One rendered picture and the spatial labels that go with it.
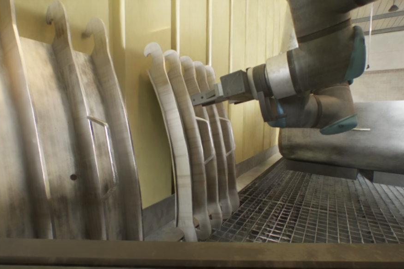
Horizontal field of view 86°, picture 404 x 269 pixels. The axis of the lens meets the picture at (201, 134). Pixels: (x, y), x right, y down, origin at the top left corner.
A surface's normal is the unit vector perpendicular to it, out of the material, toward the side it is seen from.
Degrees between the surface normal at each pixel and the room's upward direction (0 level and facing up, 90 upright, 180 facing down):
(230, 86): 90
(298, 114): 106
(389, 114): 91
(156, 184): 90
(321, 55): 116
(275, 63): 66
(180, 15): 90
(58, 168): 78
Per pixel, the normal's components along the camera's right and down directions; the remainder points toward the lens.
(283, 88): -0.24, 0.73
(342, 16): 0.25, 0.24
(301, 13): -0.79, 0.48
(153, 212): 0.86, 0.05
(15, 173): 0.84, -0.17
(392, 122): -0.65, 0.05
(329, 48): -0.35, 0.45
